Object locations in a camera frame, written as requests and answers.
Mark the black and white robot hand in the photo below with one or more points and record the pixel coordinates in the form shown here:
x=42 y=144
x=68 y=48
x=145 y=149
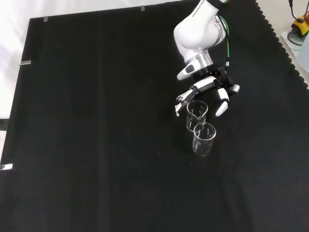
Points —
x=205 y=83

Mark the yellow stop button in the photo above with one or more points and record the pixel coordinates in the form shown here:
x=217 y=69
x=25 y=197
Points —
x=300 y=24

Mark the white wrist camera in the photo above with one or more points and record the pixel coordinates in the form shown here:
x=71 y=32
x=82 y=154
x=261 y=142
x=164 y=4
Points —
x=188 y=71

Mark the pale board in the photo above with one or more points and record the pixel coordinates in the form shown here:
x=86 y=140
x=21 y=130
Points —
x=298 y=49

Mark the clear cloth clip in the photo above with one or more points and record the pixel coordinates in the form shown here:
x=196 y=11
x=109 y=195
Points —
x=25 y=62
x=142 y=8
x=45 y=19
x=6 y=166

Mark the black bench cloth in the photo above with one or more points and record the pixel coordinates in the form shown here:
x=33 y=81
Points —
x=96 y=120

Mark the clear glass beaker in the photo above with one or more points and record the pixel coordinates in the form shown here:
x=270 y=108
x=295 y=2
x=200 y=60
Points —
x=193 y=120
x=203 y=145

